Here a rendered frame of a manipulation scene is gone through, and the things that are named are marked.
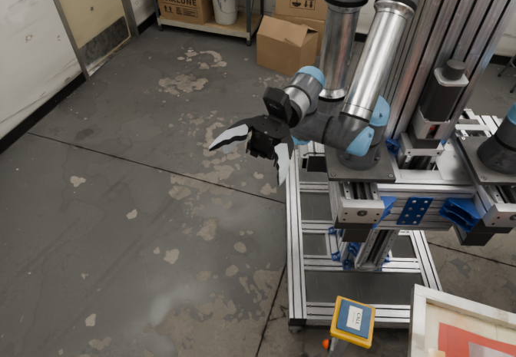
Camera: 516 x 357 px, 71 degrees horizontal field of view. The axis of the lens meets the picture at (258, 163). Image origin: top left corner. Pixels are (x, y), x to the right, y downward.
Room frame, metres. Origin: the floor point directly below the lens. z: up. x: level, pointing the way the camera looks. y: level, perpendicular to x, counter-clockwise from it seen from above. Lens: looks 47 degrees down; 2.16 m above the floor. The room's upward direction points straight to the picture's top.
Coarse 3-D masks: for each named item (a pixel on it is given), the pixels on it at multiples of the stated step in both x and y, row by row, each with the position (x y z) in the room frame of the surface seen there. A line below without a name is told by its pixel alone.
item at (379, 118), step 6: (378, 102) 0.89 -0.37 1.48; (384, 102) 0.89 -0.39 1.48; (378, 108) 0.86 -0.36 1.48; (384, 108) 0.86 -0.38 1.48; (372, 114) 0.84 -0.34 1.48; (378, 114) 0.84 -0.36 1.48; (384, 114) 0.84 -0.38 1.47; (372, 120) 0.83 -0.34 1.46; (378, 120) 0.83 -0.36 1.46; (384, 120) 0.84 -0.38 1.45; (372, 126) 0.83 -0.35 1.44; (378, 126) 0.83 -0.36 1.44; (384, 126) 0.85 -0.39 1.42; (378, 132) 0.83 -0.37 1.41; (372, 138) 0.83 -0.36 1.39; (378, 138) 0.84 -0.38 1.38; (372, 144) 0.83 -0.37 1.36
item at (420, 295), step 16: (416, 288) 0.52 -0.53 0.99; (416, 304) 0.47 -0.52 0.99; (432, 304) 0.48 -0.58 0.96; (448, 304) 0.47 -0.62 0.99; (464, 304) 0.47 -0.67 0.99; (480, 304) 0.47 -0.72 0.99; (416, 320) 0.42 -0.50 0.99; (496, 320) 0.42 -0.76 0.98; (512, 320) 0.42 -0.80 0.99; (416, 336) 0.37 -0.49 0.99; (416, 352) 0.32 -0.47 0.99
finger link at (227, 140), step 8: (232, 128) 0.54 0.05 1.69; (240, 128) 0.54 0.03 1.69; (248, 128) 0.54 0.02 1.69; (224, 136) 0.51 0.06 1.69; (232, 136) 0.51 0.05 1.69; (240, 136) 0.52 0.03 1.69; (248, 136) 0.54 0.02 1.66; (216, 144) 0.49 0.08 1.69; (224, 144) 0.50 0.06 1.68; (232, 144) 0.53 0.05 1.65; (224, 152) 0.52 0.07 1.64
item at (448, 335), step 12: (444, 324) 0.42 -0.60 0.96; (444, 336) 0.38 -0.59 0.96; (456, 336) 0.38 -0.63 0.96; (468, 336) 0.38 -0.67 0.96; (480, 336) 0.38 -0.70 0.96; (444, 348) 0.35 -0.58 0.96; (456, 348) 0.35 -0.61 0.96; (468, 348) 0.35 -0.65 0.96; (480, 348) 0.35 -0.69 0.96; (492, 348) 0.35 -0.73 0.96; (504, 348) 0.35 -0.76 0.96
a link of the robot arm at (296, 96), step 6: (288, 90) 0.66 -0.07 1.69; (294, 90) 0.66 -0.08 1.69; (294, 96) 0.64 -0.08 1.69; (300, 96) 0.64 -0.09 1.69; (306, 96) 0.65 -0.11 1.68; (294, 102) 0.62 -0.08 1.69; (300, 102) 0.63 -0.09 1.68; (306, 102) 0.64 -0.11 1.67; (300, 108) 0.62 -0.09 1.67; (306, 108) 0.63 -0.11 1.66; (300, 120) 0.62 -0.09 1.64
